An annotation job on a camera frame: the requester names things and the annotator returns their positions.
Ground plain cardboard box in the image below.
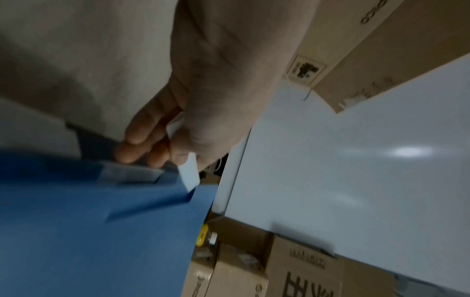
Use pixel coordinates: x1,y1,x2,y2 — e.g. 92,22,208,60
339,255,400,297

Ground yellow drink bottle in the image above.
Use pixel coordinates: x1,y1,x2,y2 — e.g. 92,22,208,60
195,228,219,248

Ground cardboard box black logo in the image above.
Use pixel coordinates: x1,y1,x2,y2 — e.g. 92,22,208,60
181,255,218,297
211,243,274,297

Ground large printed cardboard box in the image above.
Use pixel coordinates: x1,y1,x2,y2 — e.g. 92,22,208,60
264,234,347,297

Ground blue folder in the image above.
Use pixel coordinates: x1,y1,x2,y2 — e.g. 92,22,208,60
0,117,220,297

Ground low brown cardboard box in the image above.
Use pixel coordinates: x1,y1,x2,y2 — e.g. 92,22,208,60
204,216,276,263

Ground person's left hand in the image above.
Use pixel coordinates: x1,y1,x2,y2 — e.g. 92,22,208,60
114,0,324,172

